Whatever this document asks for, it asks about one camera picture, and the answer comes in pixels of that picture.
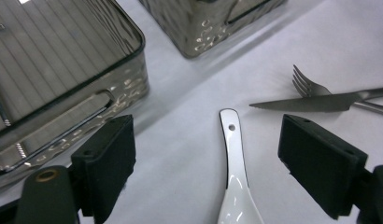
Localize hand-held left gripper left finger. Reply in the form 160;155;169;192
70;114;137;224

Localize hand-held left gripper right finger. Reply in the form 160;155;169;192
277;113;369;220

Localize steel table knife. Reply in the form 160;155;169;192
248;87;383;113

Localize steel fork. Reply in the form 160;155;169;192
291;63;383;118

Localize white ceramic spoon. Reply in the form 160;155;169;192
217;107;265;224

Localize transparent grey plastic bin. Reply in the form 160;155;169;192
138;0;287;60
0;0;150;189

